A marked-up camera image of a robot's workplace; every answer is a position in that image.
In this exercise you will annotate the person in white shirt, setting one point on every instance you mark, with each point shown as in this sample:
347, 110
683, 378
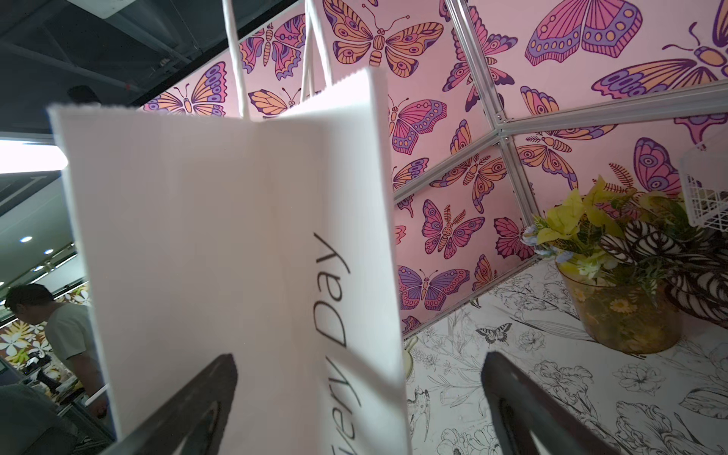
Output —
68, 329

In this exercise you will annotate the person in grey shirt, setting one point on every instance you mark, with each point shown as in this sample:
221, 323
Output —
30, 423

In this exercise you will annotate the potted green plant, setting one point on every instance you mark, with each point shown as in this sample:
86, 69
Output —
633, 266

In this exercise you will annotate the white wire wall basket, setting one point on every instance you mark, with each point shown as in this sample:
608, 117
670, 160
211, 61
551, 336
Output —
703, 173

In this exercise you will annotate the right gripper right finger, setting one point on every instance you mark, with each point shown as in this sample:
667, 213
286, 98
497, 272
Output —
526, 419

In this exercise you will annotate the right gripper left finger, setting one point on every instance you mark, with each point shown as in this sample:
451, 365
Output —
193, 421

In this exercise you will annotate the white paper bag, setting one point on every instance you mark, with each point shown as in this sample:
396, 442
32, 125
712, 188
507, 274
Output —
268, 240

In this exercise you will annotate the long ceiling light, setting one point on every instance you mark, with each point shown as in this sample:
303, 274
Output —
19, 157

